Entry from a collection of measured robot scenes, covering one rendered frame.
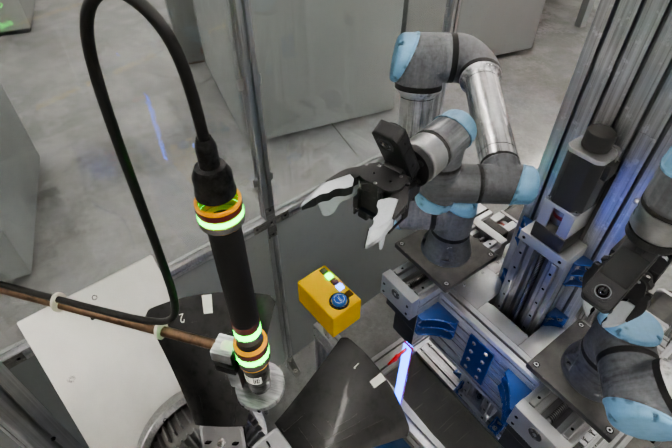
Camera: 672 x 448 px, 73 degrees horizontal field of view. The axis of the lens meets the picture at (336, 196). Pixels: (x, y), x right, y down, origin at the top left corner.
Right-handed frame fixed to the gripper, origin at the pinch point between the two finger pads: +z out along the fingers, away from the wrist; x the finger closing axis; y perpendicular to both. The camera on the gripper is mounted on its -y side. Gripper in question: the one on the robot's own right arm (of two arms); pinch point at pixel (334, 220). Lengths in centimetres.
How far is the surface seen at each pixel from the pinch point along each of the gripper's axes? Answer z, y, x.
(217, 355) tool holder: 20.0, 11.5, 3.0
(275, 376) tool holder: 14.6, 19.8, -1.3
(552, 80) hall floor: -411, 166, 74
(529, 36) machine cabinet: -451, 147, 120
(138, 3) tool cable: 18.3, -32.9, 1.6
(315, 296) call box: -20, 59, 24
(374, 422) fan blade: 0, 49, -10
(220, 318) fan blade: 12.1, 24.6, 15.6
